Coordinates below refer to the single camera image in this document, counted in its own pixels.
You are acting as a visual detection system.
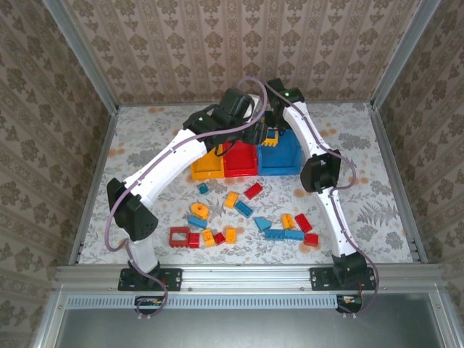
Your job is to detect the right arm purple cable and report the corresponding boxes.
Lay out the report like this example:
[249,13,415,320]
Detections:
[266,81,381,320]

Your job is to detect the thin aluminium rail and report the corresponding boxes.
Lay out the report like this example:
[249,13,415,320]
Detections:
[116,100,373,108]

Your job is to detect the aluminium corner post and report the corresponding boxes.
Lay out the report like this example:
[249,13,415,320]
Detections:
[370,0,442,109]
[41,0,120,114]

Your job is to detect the aluminium side rail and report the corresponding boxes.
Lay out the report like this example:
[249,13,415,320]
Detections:
[368,103,427,264]
[68,107,120,265]

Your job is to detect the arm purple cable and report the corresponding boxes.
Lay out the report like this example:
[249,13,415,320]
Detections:
[266,81,381,320]
[104,76,269,322]

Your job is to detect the wide aluminium base rail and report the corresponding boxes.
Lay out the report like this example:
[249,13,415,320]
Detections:
[53,263,449,291]

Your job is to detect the grey slotted cable duct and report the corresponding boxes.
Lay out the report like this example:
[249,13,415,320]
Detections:
[66,294,341,310]

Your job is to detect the yellow round lego piece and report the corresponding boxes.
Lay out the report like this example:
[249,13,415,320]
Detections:
[191,202,210,220]

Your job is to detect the small circuit board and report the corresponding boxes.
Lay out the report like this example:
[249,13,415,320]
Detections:
[136,296,164,315]
[336,294,363,312]

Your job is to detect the floral patterned table cover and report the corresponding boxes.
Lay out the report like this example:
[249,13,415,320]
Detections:
[72,103,421,265]

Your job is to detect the red plastic bin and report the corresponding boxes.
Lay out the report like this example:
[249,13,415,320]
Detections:
[223,140,259,178]

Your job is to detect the blue plastic bin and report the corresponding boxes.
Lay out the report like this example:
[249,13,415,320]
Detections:
[257,126,302,177]

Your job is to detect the yellow plastic bin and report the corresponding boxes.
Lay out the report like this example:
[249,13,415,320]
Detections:
[191,144,225,181]

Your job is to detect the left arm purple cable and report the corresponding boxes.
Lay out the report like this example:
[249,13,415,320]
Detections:
[104,76,269,322]

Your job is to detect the grey metal sheet panel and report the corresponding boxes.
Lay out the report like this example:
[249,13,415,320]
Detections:
[54,307,449,348]

